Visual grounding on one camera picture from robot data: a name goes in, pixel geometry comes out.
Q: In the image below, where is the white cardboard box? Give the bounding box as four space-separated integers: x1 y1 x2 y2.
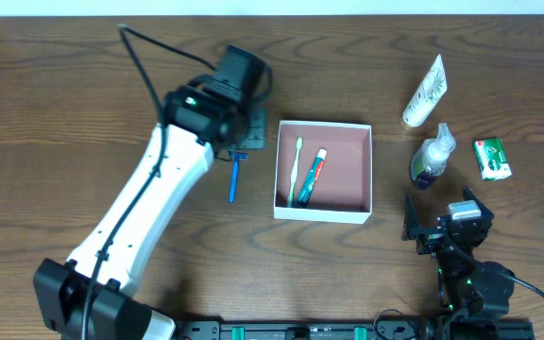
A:
273 120 372 224

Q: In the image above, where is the Colgate toothpaste tube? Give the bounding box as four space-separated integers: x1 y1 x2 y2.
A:
296 148 328 208

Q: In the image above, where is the black mounting rail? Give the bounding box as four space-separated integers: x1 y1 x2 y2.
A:
171 316 535 340

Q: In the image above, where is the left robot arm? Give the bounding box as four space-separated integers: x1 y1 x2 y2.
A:
33 86 267 339

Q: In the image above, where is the green soap bar packet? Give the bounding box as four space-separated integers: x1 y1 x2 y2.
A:
473 138 512 181

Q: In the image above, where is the clear pump soap bottle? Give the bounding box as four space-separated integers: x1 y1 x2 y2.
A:
410 123 456 190

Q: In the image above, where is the white floral lotion tube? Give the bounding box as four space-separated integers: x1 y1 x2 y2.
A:
401 54 448 129

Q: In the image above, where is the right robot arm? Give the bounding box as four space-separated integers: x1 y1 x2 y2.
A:
401 187 515 339

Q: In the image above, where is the blue disposable razor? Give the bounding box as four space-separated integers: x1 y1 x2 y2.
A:
229 151 247 204

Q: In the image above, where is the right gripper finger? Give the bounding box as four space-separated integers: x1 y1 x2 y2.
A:
402 195 421 241
462 185 494 220

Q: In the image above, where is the green white toothbrush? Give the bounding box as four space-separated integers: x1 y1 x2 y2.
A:
286 136 303 208

